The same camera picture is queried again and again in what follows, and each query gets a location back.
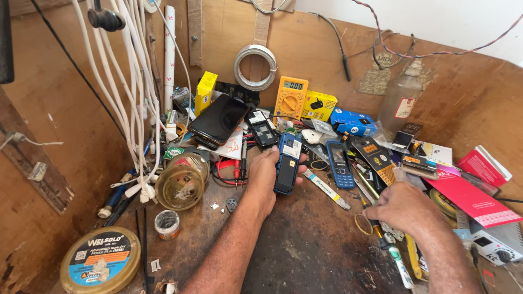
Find person's right hand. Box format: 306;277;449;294
361;182;447;242

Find person's left hand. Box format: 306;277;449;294
247;145;308;219

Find yellow black screwdriver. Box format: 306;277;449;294
361;199;394;251

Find blue open-back keypad phone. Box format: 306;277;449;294
273;132;304;196

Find metal tweezers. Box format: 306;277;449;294
351;163;381;206

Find white flat opening tool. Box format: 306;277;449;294
302;169;351;211

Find black packet with orange label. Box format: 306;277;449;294
351;136;398;187

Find white green pen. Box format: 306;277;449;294
387;244;416;290

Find yellow flat tool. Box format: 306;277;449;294
404;234;430;283

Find stack of phone batteries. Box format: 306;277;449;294
401;154;439;180

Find yellow tape roll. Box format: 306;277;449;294
428;188;459;222

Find small black box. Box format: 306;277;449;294
392;122;424;150

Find white printed card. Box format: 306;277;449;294
416;140;454;166

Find blue cardboard box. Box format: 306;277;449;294
329;107;379;138

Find small white plastic case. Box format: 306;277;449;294
301;128;324;145

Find flat red packet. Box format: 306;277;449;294
424;171;523;229

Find clear glass bottle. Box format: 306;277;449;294
378;58;424;142

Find yellow box with black print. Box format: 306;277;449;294
301;90;338;122

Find red and white box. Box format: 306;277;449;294
456;145;513;188

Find white device with black knob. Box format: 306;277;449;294
469;222;523;267

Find torn paper sticker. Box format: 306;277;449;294
357;52;394;97

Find black open-back small phone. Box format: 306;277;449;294
244;109;279;149

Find black multimeter probe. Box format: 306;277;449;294
239;139;248;180

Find yellow digital multimeter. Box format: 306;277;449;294
273;76;309;123

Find red multimeter probe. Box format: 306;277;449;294
215;139;250;187

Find white paper with red scribble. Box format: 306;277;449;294
208;124;245;161

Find black smartphone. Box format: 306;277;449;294
187;93;250;147

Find dark phone under smartphone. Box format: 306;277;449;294
194;136;220;151

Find dark printed box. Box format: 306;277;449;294
214;80;261;108

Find round tin with mesh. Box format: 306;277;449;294
165;151;211;184

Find round brass open tin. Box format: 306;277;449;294
155;164;205;212

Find small round paste tin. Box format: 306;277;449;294
154;209;181;241

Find tall yellow box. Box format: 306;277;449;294
194;71;218;117

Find green label packet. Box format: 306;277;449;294
163;146;186;161

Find long wooden strip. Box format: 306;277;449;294
249;0;274;83

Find clear plastic packet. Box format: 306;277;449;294
171;86;195;116

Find black tweezers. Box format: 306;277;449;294
134;206;149;294

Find short wooden strip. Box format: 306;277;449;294
187;0;203;68

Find white plastic pipe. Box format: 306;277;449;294
163;16;177;113

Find large yellow flux tin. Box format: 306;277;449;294
60;226;142;294

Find black round knob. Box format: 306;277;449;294
87;0;127;33

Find tangled black wires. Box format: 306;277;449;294
347;29;418;71

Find black cable with probe tip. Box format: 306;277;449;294
306;11;352;82

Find red blue twisted wire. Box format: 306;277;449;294
351;0;523;60

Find grey wire coil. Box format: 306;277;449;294
233;44;278;91

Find grey looped cable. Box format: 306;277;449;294
249;0;287;15

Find blue handled tool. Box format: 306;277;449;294
97;169;140;219

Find bundle of white cables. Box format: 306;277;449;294
71;0;193;205

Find thin black cable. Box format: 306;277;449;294
30;0;128;141

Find wooden strip with white wire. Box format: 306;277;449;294
0;122;75;216

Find dark object at wall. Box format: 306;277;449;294
0;0;15;85

